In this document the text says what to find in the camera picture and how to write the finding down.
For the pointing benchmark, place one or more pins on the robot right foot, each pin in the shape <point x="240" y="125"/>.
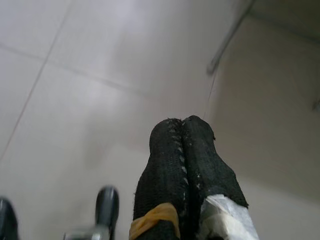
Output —
<point x="107" y="205"/>

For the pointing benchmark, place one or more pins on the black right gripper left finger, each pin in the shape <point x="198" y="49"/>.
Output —
<point x="162" y="162"/>

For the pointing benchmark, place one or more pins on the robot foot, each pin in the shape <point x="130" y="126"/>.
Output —
<point x="107" y="205"/>
<point x="7" y="217"/>

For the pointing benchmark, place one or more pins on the yellow rubber band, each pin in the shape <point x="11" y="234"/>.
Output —
<point x="155" y="212"/>

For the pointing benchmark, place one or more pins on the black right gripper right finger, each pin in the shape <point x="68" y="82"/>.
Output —
<point x="212" y="170"/>

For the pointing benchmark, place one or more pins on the white tape wrap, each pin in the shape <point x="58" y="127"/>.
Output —
<point x="225" y="220"/>

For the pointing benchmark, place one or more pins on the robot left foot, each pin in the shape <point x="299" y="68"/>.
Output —
<point x="7" y="217"/>

